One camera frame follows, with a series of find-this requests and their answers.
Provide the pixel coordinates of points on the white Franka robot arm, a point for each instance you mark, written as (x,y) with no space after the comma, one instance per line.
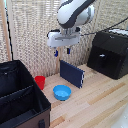
(74,13)

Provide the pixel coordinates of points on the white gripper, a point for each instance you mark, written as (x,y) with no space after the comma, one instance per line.
(63,38)

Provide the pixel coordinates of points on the dark blue board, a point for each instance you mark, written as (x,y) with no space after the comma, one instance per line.
(71,73)

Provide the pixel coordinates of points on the red cup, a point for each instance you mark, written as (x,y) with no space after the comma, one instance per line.
(40,81)

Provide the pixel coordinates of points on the black fabric storage box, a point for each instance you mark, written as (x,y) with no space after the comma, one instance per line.
(20,96)

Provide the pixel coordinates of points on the light blue bowl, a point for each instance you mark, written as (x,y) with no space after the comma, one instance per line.
(62,92)

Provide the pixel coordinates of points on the wooden post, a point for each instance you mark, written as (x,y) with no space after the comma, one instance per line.
(5,30)

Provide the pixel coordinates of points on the black case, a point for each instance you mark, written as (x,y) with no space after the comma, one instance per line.
(110,53)

